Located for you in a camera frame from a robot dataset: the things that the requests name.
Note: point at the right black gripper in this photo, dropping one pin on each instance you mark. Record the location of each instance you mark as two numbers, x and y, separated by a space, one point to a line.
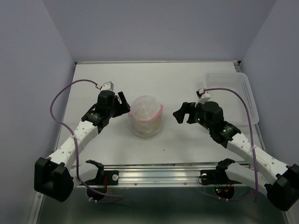
187 107

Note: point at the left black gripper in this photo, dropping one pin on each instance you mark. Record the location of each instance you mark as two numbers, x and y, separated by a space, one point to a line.
124 107

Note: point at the white mesh laundry bag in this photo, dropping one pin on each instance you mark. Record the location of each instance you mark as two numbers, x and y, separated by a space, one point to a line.
145 116

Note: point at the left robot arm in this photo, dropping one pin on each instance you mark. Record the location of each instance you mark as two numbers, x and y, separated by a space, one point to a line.
53 176

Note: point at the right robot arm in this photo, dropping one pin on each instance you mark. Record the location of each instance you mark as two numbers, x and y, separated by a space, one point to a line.
273 178

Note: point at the white plastic basket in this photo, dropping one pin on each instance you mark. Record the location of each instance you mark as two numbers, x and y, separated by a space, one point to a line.
234 95

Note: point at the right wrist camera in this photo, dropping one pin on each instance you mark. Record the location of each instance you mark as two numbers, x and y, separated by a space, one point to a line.
203 97

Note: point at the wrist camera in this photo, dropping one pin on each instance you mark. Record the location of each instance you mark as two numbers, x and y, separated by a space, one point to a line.
108 86
203 97

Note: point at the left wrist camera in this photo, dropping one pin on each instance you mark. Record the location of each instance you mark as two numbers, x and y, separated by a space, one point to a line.
108 86

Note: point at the aluminium mounting rail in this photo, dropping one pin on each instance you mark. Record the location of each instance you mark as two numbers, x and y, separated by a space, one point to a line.
173 176

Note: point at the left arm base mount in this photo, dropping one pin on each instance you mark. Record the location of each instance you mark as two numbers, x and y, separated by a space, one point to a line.
96 179

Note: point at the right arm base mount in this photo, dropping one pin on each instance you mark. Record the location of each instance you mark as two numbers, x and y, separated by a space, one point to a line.
223 186

